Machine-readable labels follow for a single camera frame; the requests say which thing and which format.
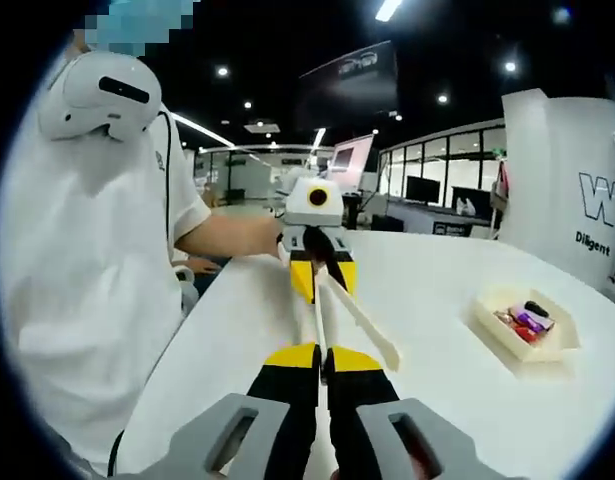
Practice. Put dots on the white food tongs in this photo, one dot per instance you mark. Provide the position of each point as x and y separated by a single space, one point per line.
367 325

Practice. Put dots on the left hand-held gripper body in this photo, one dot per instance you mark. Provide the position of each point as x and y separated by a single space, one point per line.
307 210

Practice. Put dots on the white plastic bag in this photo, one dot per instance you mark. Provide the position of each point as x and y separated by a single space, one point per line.
464 206

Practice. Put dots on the red cloth on stand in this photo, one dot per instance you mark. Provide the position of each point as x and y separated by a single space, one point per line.
502 180

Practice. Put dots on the large purple food packet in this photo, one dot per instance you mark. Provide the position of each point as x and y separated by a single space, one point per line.
534 322

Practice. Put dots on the black computer monitor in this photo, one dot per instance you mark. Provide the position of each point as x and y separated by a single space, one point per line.
422 189

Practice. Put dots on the white chest-worn device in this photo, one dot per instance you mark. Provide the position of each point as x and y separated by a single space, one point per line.
87 100

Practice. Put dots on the pink screen monitor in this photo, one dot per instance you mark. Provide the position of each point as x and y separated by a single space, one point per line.
351 160

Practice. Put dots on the black hanging banner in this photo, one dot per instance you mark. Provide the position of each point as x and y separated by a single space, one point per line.
352 80

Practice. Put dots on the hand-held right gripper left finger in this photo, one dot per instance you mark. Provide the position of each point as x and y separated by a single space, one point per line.
287 410

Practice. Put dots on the white office chair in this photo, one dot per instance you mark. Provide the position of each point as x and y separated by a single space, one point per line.
186 287

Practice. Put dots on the black food candy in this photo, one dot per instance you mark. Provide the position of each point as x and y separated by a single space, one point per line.
536 307

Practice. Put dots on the red food candy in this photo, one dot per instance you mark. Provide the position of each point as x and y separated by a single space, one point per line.
527 334

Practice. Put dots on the orange brown food bar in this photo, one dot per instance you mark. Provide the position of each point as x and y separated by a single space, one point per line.
504 317

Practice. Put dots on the cream food container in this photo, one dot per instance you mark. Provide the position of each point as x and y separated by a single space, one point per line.
492 320

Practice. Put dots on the person in white shirt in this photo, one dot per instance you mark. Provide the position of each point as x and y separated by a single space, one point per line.
87 275

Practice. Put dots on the person's left hand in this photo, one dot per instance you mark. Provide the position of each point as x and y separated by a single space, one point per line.
321 250

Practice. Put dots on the ceiling light strip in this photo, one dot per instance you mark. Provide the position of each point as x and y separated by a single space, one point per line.
202 129
388 9

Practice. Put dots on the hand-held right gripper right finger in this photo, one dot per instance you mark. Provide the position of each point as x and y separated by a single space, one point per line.
357 425

